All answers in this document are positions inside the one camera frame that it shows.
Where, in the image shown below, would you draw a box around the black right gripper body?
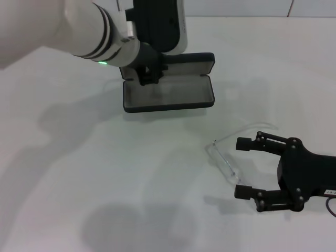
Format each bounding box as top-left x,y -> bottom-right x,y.
277,136 -> 336,212

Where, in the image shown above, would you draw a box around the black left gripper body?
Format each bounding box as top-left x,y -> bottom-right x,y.
130,41 -> 169,79

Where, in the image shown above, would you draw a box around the clear white glasses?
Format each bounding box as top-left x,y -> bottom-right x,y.
205,122 -> 279,185

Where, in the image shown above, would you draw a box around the black glasses case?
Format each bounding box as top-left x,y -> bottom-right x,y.
119,52 -> 216,114

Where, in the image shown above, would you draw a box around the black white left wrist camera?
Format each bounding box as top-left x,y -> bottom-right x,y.
125,0 -> 189,55

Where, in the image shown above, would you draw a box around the dark right gripper cable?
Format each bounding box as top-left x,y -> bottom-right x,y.
325,196 -> 336,218

